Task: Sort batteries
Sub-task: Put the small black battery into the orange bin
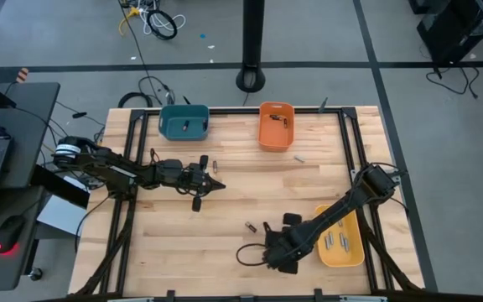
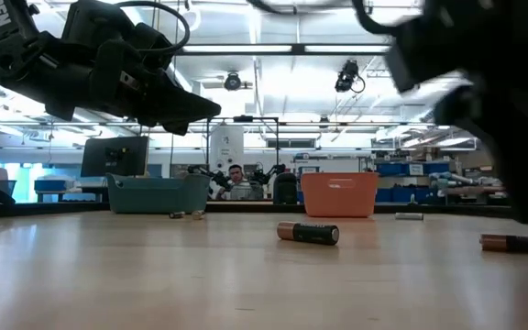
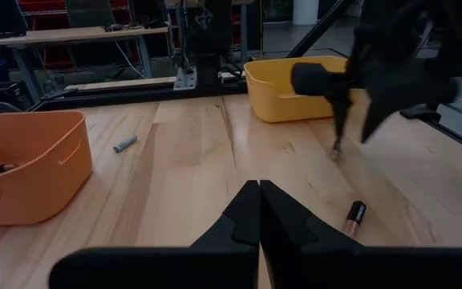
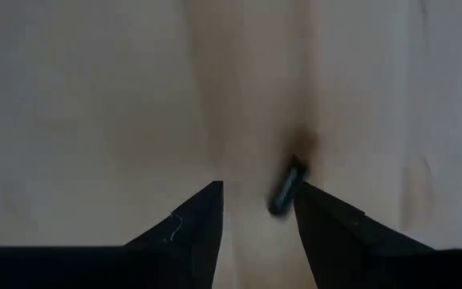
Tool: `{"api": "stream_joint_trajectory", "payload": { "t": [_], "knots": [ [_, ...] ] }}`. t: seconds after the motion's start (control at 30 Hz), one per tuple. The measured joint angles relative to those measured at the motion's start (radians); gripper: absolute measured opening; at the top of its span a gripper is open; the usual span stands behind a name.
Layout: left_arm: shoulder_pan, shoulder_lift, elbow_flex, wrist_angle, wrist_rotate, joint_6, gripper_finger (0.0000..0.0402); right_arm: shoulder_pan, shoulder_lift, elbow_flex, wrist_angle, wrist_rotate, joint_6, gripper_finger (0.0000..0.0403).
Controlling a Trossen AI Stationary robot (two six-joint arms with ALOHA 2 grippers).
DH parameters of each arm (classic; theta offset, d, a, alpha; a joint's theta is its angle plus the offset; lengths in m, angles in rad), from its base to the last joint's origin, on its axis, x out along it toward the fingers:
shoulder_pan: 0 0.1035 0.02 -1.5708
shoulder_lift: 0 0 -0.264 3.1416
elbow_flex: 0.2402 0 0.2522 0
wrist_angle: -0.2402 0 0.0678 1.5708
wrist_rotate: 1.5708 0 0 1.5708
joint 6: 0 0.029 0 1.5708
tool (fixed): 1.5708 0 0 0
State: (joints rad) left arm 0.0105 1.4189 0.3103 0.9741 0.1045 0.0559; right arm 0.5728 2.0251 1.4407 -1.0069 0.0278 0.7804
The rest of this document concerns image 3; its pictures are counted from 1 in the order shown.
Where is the black copper Duracell AA battery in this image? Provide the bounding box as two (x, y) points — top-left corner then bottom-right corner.
(342, 200), (367, 238)

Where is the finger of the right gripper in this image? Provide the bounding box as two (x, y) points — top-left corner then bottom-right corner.
(361, 100), (400, 145)
(329, 86), (355, 141)

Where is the yellow plastic bin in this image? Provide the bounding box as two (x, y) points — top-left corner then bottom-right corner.
(243, 55), (367, 124)

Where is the red storage shelf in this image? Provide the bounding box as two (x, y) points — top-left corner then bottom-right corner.
(16, 0), (136, 71)

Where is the white metal corner bracket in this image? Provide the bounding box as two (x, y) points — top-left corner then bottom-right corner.
(173, 66), (198, 92)

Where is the white pillar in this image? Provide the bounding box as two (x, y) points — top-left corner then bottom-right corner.
(292, 0), (320, 26)

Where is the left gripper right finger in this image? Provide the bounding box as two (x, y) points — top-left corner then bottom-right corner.
(259, 179), (462, 289)

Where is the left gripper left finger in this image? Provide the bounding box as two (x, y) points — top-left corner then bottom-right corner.
(47, 179), (261, 289)

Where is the black aluminium table frame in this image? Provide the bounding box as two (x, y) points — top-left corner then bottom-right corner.
(26, 0), (462, 157)

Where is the wooden desk with grey legs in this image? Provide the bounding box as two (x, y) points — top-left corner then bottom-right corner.
(0, 24), (171, 101)

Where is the orange plastic bin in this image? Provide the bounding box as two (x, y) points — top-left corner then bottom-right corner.
(0, 110), (94, 228)

